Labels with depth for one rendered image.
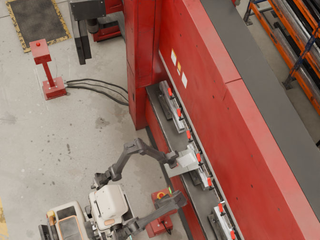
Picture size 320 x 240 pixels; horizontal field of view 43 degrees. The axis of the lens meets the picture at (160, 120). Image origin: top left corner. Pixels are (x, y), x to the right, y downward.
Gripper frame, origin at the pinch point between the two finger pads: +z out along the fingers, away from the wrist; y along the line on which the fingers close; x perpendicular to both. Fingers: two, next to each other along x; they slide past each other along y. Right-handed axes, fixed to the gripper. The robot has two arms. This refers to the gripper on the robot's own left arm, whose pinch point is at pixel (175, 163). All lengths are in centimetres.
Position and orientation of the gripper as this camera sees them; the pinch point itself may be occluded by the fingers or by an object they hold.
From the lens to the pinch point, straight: 331.7
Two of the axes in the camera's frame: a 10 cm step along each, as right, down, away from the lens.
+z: 4.4, 2.4, 8.6
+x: -8.2, 4.9, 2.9
